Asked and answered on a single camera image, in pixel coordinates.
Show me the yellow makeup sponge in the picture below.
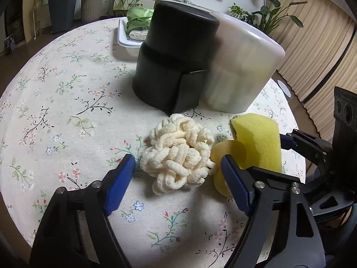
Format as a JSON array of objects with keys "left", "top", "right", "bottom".
[{"left": 210, "top": 140, "right": 247, "bottom": 199}]

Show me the yellow rectangular sponge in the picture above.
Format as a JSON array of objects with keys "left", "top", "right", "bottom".
[{"left": 231, "top": 113, "right": 282, "bottom": 173}]

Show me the cream chenille scrubber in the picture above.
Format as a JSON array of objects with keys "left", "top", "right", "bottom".
[{"left": 140, "top": 114, "right": 217, "bottom": 195}]

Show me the grey knitted dishcloth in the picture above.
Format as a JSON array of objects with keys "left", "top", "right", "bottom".
[{"left": 129, "top": 30, "right": 148, "bottom": 41}]

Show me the green microfiber cloth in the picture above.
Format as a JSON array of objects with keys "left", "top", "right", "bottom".
[{"left": 126, "top": 7, "right": 154, "bottom": 34}]

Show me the grey cylindrical trash bin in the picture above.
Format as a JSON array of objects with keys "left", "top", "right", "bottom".
[{"left": 277, "top": 80, "right": 292, "bottom": 99}]

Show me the beige curtain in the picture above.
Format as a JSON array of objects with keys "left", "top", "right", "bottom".
[{"left": 271, "top": 0, "right": 356, "bottom": 141}]

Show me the translucent plastic storage box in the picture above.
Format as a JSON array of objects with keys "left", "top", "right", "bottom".
[{"left": 200, "top": 12, "right": 285, "bottom": 114}]

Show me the black cylindrical container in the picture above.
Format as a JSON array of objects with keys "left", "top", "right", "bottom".
[{"left": 133, "top": 1, "right": 220, "bottom": 115}]

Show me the large plant in dark pot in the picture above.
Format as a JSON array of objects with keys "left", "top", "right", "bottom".
[{"left": 251, "top": 0, "right": 307, "bottom": 35}]

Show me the small hanging green plant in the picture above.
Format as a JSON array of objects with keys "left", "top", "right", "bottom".
[{"left": 229, "top": 3, "right": 255, "bottom": 26}]

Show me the white plastic tray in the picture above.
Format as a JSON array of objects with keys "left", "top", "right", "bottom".
[{"left": 117, "top": 17, "right": 143, "bottom": 57}]

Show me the small dark floor box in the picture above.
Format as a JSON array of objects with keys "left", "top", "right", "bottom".
[{"left": 4, "top": 34, "right": 16, "bottom": 55}]

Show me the white TV console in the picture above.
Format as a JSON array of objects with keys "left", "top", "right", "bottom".
[{"left": 109, "top": 0, "right": 212, "bottom": 15}]

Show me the tall plant in blue pot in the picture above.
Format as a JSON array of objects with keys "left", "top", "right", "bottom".
[{"left": 32, "top": 0, "right": 77, "bottom": 35}]

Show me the plant in ribbed grey pot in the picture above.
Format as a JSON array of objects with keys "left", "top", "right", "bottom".
[{"left": 81, "top": 0, "right": 102, "bottom": 24}]

